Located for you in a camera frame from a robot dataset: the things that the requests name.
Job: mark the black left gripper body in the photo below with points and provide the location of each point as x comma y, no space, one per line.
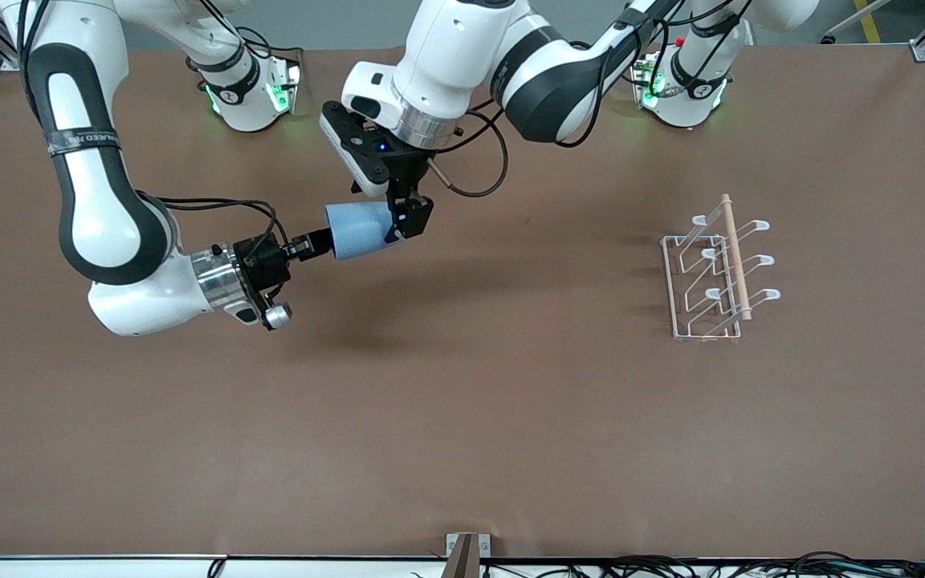
405,169

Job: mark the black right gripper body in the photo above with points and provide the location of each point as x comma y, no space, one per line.
263,262

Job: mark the blue plastic cup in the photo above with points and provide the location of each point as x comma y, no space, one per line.
358,231

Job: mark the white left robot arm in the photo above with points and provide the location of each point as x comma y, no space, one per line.
454,56

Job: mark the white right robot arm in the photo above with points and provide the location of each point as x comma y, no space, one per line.
89,209

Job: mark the brown table cover sheet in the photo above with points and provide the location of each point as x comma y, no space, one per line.
446,401

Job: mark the thin white pipe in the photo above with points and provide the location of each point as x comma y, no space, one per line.
852,22

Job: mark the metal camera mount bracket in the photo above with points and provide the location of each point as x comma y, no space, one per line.
466,550

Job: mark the white table edge rail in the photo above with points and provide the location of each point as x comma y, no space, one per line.
69,568

